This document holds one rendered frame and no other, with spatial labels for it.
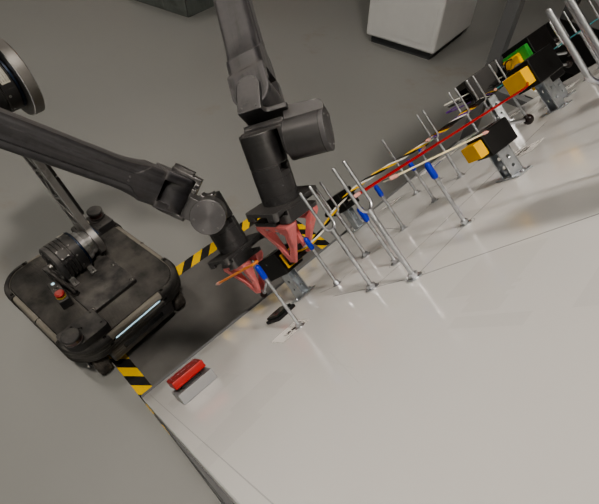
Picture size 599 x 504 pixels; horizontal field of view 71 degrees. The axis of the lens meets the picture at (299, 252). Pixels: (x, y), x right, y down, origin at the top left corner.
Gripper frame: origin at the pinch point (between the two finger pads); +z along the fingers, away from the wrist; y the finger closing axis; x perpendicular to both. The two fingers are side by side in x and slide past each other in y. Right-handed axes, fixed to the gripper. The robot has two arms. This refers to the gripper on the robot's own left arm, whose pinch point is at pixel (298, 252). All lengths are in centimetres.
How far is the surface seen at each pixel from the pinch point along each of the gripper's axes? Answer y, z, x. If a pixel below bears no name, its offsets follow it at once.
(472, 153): 11.5, -9.6, -24.4
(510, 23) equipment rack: 92, -18, -9
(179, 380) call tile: -24.6, 6.1, 4.3
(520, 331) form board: -21.5, -9.6, -37.9
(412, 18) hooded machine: 324, -26, 125
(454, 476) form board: -31, -10, -38
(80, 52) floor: 162, -86, 354
